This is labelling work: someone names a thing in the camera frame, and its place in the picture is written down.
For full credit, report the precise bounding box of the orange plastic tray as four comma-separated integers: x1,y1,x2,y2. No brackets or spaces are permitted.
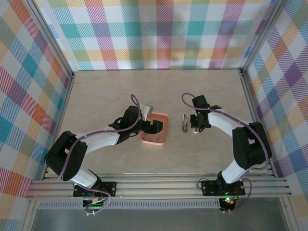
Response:
141,112,169,147

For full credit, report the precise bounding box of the white mini stapler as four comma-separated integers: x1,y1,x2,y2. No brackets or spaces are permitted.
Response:
181,112,189,133

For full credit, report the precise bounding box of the small controller board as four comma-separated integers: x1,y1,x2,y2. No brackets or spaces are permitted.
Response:
83,196,105,208
220,196,236,210

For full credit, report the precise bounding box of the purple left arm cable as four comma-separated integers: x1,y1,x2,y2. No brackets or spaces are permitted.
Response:
57,94,142,181

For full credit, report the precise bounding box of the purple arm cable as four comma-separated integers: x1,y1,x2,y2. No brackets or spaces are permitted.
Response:
181,92,272,171
57,94,142,181

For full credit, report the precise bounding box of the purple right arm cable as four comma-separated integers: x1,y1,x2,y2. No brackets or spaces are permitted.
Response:
181,92,272,171

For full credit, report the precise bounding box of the aluminium side rail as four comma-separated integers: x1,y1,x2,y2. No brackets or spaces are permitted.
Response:
239,69,276,178
40,72,77,180

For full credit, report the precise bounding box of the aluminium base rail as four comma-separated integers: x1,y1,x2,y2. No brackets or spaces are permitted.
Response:
26,172,292,200

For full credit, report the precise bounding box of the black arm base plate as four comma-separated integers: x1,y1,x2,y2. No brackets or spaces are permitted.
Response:
73,180,118,198
200,180,246,196

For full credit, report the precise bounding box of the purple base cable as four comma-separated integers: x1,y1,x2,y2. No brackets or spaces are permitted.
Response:
84,192,112,217
222,178,253,214

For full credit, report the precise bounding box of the grey slotted cable duct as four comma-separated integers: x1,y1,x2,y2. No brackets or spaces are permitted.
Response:
38,201,221,210

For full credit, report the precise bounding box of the aluminium corner post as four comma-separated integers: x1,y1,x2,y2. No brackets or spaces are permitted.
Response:
24,0,74,77
239,0,287,75

